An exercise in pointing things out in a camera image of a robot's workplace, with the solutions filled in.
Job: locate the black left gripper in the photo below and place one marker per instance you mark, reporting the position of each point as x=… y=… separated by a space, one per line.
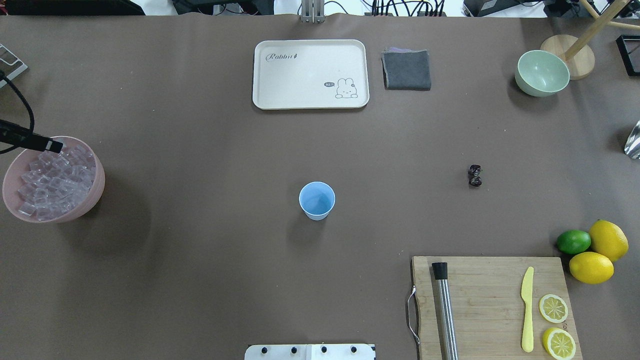
x=26 y=137

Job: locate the lemon slice upper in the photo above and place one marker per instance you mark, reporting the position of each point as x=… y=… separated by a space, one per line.
x=553 y=308

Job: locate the cream rabbit tray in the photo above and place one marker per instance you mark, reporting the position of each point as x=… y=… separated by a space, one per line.
x=301 y=74

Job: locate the yellow plastic knife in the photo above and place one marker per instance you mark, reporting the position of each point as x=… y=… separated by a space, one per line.
x=526 y=295

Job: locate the metal clamp bracket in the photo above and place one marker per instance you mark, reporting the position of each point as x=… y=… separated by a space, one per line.
x=312 y=11

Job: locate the steel muddler black tip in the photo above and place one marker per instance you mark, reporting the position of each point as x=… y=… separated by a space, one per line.
x=446 y=316

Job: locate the grey folded cloth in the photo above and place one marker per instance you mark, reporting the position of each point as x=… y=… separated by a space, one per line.
x=405 y=69

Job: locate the yellow lemon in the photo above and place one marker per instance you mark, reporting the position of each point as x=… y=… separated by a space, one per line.
x=590 y=267
x=608 y=239

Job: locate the silver foil object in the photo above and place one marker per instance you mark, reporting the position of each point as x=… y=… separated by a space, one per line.
x=632 y=145

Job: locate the blue plastic cup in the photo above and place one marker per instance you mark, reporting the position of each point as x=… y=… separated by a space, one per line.
x=316 y=200

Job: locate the yellow lemon upper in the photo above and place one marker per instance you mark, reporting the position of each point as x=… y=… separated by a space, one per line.
x=608 y=239

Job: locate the black frame object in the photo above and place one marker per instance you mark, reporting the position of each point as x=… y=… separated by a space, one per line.
x=629 y=49

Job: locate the lemon slice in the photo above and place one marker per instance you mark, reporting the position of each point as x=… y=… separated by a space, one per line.
x=559 y=344
x=553 y=308

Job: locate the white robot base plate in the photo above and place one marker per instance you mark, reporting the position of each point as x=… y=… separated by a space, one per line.
x=319 y=351

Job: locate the yellow lemon lower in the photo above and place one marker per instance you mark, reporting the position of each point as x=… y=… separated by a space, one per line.
x=590 y=267

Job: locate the green ceramic bowl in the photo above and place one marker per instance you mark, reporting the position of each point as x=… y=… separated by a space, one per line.
x=541 y=74

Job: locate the pink bowl of ice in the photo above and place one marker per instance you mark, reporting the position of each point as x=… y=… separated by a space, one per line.
x=49 y=187

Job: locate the green lime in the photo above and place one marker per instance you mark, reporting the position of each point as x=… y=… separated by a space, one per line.
x=573 y=242

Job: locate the wooden stand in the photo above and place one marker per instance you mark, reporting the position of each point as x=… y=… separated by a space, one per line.
x=575 y=52

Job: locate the lemon slice lower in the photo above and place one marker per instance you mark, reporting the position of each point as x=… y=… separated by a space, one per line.
x=559 y=344

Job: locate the wooden cutting board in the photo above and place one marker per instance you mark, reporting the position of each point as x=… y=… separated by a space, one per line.
x=486 y=304

